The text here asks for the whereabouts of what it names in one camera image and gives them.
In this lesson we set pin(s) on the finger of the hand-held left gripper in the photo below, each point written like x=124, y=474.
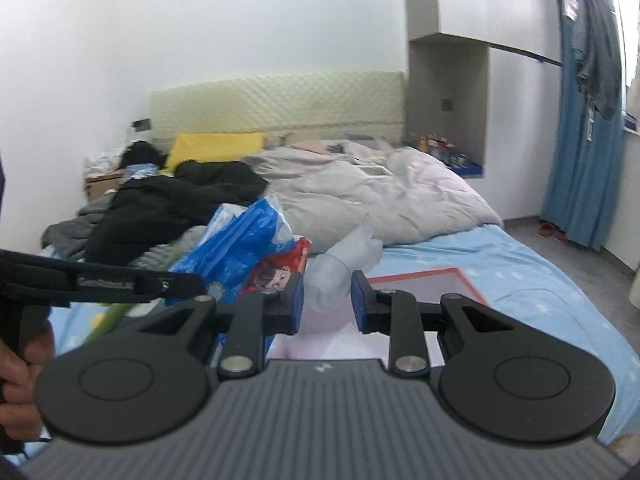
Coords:
x=170, y=286

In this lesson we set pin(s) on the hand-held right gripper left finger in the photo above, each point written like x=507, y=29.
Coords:
x=296, y=305

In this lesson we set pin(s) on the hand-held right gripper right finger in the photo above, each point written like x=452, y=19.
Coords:
x=359, y=305

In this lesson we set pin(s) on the translucent plastic bag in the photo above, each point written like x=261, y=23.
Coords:
x=340, y=270

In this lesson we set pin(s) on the pink cardboard box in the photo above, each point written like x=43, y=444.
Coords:
x=430, y=285

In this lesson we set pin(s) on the blue cartoon plastic bag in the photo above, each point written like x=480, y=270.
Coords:
x=240, y=245

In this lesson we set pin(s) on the person's left hand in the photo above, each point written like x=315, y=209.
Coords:
x=20, y=400

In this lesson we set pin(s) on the dark grey cloth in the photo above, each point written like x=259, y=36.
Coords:
x=70, y=230

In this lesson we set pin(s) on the black jacket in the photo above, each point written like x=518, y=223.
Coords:
x=150, y=210

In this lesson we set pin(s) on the brown cardboard box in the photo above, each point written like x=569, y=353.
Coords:
x=100, y=189

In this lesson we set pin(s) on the grey duvet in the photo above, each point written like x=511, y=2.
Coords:
x=375, y=200

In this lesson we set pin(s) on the blue plastic packet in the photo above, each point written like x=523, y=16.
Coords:
x=140, y=172

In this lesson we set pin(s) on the white crumpled cloth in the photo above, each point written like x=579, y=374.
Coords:
x=100, y=165

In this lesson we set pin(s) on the black cloth bundle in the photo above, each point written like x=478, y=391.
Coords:
x=142, y=152

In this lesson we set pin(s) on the yellow pillow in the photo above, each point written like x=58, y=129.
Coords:
x=215, y=147

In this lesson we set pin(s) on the blue tree-print bed sheet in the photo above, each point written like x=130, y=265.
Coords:
x=525, y=280

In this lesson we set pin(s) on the blue tray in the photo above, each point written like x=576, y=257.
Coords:
x=470, y=170

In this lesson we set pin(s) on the row of small bottles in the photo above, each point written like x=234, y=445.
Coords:
x=437, y=145

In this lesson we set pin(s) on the cream quilted headboard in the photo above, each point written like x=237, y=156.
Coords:
x=275, y=105

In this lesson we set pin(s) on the red slippers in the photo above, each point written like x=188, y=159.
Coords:
x=547, y=231

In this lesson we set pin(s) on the blue curtain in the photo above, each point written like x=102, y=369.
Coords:
x=575, y=160

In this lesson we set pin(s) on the dark curtain rod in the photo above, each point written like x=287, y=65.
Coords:
x=525, y=55

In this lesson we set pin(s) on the hanging grey-blue clothing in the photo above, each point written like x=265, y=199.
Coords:
x=597, y=60

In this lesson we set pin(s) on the black wall adapter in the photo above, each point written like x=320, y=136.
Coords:
x=141, y=124

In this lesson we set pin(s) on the grey wall switch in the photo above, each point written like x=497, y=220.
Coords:
x=447, y=105

